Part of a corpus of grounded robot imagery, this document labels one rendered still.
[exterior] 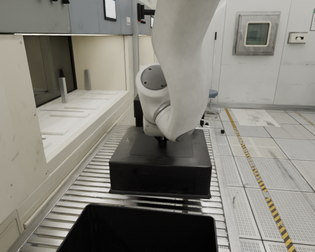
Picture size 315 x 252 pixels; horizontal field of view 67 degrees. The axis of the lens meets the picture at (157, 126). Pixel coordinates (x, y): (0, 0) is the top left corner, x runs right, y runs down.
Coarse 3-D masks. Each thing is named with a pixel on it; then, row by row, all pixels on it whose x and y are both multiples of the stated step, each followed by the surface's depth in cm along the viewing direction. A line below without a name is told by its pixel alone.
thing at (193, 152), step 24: (120, 144) 76; (144, 144) 76; (168, 144) 76; (192, 144) 76; (120, 168) 66; (144, 168) 65; (168, 168) 64; (192, 168) 64; (120, 192) 68; (144, 192) 68; (168, 192) 67; (192, 192) 66
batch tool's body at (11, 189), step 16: (0, 80) 53; (0, 96) 53; (0, 112) 53; (0, 128) 54; (0, 144) 54; (16, 144) 59; (0, 160) 54; (16, 160) 59; (0, 176) 54; (16, 176) 59; (0, 192) 54; (16, 192) 60; (0, 208) 55; (0, 224) 61; (16, 224) 67; (0, 240) 62
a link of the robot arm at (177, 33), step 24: (168, 0) 32; (192, 0) 31; (216, 0) 32; (168, 24) 35; (192, 24) 34; (168, 48) 38; (192, 48) 38; (168, 72) 39; (192, 72) 40; (192, 96) 41; (168, 120) 45; (192, 120) 44
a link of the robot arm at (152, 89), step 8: (152, 64) 49; (144, 72) 48; (152, 72) 48; (160, 72) 48; (136, 80) 48; (144, 80) 47; (152, 80) 47; (160, 80) 47; (144, 88) 46; (152, 88) 46; (160, 88) 46; (144, 96) 47; (152, 96) 46; (160, 96) 46; (168, 96) 47; (144, 104) 51; (152, 104) 49; (160, 104) 48; (168, 104) 48; (144, 112) 55; (152, 112) 50; (152, 120) 56
